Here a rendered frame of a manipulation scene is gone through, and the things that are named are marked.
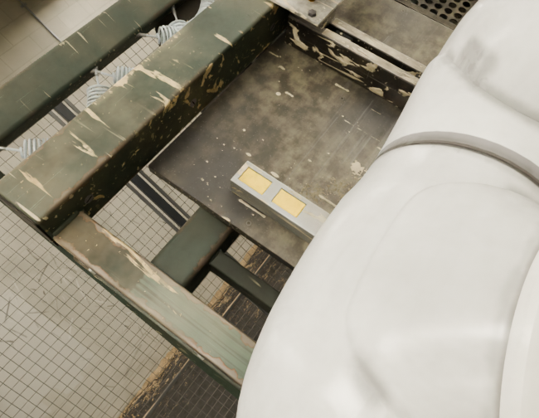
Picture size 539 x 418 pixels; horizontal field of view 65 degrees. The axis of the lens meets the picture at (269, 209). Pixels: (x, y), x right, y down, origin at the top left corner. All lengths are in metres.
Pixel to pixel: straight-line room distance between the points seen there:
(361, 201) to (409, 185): 0.02
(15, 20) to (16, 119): 4.54
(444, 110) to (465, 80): 0.02
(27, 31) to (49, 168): 5.01
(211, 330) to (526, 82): 0.52
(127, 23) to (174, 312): 0.94
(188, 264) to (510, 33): 0.62
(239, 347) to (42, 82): 0.89
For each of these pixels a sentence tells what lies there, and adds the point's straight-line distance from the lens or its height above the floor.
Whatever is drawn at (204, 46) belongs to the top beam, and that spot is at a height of 1.91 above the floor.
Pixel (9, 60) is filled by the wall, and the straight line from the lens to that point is 5.58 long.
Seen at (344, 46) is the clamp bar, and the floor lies 1.73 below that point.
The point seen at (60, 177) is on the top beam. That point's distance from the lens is 0.71.
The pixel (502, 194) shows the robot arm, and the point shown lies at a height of 1.75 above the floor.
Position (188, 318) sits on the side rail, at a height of 1.64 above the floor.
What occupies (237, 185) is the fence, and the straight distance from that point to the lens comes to 0.72.
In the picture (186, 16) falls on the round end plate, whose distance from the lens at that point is 1.52.
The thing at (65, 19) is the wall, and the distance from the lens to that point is 5.80.
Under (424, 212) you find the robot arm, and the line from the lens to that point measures 0.17.
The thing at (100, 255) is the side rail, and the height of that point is 1.78.
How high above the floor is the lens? 1.84
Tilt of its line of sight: 16 degrees down
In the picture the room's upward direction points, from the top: 44 degrees counter-clockwise
